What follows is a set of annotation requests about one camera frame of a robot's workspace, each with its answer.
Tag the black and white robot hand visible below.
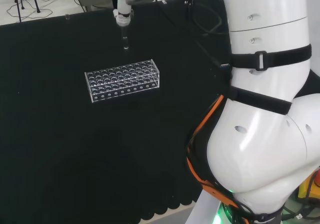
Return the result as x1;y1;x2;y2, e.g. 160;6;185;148
111;0;137;28

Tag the clear glass test tube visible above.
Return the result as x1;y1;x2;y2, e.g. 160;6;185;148
121;25;130;51

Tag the clear plastic test tube rack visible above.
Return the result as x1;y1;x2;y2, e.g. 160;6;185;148
84;58;161;104

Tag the black bench cloth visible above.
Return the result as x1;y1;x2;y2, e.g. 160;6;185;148
0;0;320;222

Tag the yellow stop button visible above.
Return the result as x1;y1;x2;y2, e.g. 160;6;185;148
296;168;320;200

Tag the thin black floor cable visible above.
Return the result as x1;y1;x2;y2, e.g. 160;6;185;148
4;0;77;20

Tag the black looped cable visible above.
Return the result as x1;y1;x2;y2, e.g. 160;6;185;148
156;0;230;37

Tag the orange cable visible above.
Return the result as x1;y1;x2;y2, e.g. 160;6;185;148
186;95;241;214

